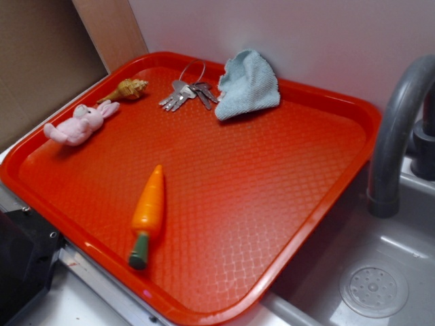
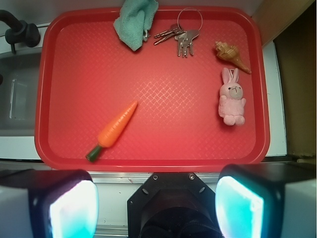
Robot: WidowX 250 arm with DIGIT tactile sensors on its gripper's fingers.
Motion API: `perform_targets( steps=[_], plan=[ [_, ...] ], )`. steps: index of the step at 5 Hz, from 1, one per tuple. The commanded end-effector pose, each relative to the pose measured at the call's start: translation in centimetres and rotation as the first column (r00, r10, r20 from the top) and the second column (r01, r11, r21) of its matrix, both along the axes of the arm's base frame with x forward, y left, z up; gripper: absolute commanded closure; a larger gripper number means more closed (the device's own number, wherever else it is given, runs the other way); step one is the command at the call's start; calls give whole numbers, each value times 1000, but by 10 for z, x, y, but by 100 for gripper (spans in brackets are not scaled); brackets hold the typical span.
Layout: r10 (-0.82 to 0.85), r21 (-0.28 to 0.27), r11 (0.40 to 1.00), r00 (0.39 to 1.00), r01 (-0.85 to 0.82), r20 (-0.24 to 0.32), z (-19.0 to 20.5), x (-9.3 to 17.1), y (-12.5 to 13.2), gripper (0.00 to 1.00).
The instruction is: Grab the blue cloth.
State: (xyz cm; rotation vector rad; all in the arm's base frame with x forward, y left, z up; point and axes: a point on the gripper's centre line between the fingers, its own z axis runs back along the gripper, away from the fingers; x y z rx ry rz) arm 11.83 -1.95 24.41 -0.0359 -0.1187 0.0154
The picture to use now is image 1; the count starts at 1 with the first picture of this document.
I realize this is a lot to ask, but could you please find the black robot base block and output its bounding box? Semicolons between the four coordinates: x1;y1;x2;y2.
1;208;63;325

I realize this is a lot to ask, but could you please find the light blue cloth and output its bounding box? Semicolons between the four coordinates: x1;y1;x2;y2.
215;49;281;122

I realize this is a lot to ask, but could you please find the red plastic tray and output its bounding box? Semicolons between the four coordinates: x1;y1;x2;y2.
1;52;381;325

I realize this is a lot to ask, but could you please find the bunch of silver keys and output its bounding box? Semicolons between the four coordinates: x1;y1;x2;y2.
158;59;218;112

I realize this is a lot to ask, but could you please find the orange toy carrot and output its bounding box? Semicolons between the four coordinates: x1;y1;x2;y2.
128;164;165;270

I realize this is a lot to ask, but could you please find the tan seashell toy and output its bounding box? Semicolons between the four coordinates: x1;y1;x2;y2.
97;79;149;104

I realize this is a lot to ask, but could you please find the pink plush bunny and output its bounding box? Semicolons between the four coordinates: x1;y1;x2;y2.
43;100;120;146

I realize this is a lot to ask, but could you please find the grey toy faucet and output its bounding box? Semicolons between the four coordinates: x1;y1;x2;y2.
367;54;434;218

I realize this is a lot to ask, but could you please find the grey toy sink basin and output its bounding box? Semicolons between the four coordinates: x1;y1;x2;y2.
262;158;434;325

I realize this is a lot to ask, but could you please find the round sink drain cover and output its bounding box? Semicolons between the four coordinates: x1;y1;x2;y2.
339;259;408;319

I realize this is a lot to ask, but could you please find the brown cardboard panel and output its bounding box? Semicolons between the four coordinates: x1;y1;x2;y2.
1;1;147;151

